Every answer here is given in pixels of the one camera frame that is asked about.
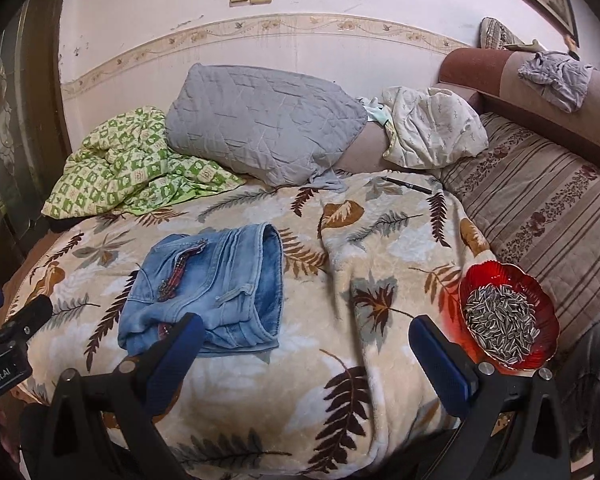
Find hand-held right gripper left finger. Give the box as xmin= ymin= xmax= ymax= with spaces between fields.
xmin=47 ymin=312 xmax=206 ymax=480

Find striped cushion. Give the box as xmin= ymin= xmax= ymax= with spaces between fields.
xmin=480 ymin=16 xmax=528 ymax=51

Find dark patterned door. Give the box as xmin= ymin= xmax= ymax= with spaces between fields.
xmin=0 ymin=0 xmax=73 ymax=281

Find red glass bowl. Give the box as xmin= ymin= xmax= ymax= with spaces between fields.
xmin=458 ymin=261 xmax=561 ymax=372

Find light green face mask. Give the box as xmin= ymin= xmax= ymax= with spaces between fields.
xmin=360 ymin=97 xmax=396 ymax=127

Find cream floral cloth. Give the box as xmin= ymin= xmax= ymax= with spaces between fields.
xmin=380 ymin=86 xmax=490 ymax=171

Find beige leaf printed blanket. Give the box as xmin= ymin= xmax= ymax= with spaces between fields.
xmin=10 ymin=170 xmax=496 ymax=476

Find green checked blanket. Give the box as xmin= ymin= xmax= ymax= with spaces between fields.
xmin=41 ymin=106 xmax=246 ymax=221

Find black pen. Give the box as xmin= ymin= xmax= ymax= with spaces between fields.
xmin=380 ymin=176 xmax=433 ymax=195

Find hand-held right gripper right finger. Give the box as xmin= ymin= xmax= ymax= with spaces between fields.
xmin=409 ymin=315 xmax=573 ymax=480

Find grey quilted pillow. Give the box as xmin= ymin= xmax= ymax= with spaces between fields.
xmin=165 ymin=63 xmax=370 ymax=192

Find grey crumpled cloth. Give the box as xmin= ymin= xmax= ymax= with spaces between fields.
xmin=517 ymin=51 xmax=596 ymax=113

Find brown striped sofa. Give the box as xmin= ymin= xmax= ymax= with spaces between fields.
xmin=330 ymin=47 xmax=600 ymax=361

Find blue denim pants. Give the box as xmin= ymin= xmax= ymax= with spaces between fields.
xmin=117 ymin=222 xmax=285 ymax=358

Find pile of sunflower seeds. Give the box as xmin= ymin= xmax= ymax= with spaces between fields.
xmin=465 ymin=286 xmax=541 ymax=363

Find dark red belt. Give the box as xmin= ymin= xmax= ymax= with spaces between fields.
xmin=156 ymin=240 xmax=209 ymax=303

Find person's trousered leg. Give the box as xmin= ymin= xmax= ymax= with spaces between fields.
xmin=555 ymin=320 xmax=600 ymax=461

